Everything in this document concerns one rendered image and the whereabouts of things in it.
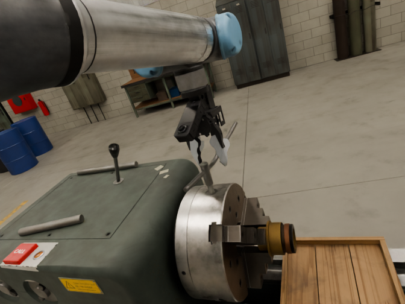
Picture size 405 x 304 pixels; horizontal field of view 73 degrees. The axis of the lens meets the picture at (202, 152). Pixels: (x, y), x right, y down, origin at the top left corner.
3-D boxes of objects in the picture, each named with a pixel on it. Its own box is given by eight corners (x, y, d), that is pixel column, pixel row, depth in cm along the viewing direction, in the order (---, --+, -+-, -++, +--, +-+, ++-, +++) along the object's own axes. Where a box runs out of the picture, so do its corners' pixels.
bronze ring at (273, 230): (253, 238, 69) (290, 238, 66) (257, 213, 77) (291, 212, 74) (260, 264, 73) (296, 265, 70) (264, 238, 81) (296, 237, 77)
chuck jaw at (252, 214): (229, 224, 79) (235, 193, 88) (234, 234, 82) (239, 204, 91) (267, 223, 75) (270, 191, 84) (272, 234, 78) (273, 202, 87)
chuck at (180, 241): (197, 326, 74) (160, 230, 63) (225, 243, 101) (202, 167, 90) (209, 327, 72) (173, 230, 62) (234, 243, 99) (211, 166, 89)
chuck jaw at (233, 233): (226, 247, 75) (210, 244, 65) (226, 228, 77) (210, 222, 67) (267, 247, 71) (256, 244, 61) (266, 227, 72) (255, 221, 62)
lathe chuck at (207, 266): (210, 327, 72) (173, 230, 62) (234, 243, 99) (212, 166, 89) (243, 331, 69) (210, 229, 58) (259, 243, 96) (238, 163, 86)
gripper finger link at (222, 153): (241, 154, 75) (223, 125, 73) (232, 164, 70) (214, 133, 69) (232, 158, 77) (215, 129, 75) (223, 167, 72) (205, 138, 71)
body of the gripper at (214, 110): (226, 125, 75) (216, 81, 71) (213, 137, 68) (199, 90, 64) (203, 128, 79) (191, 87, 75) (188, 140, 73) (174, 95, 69)
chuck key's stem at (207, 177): (216, 203, 73) (205, 164, 70) (208, 203, 74) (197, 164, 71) (219, 199, 75) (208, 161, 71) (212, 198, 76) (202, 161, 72)
